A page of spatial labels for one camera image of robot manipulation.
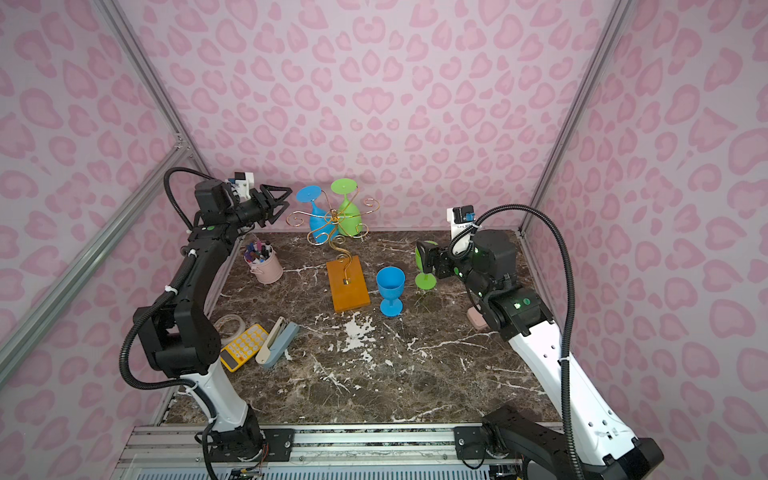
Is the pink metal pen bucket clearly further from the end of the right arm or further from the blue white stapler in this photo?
the end of the right arm

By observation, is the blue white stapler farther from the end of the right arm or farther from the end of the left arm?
the end of the right arm

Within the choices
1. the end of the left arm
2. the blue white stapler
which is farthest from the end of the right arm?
the blue white stapler

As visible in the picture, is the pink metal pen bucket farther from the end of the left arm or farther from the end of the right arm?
the end of the right arm

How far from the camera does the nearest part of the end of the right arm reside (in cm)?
57

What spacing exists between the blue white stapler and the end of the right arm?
530 millimetres

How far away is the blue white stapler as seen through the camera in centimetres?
86

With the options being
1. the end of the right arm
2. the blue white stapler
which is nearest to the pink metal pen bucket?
the blue white stapler
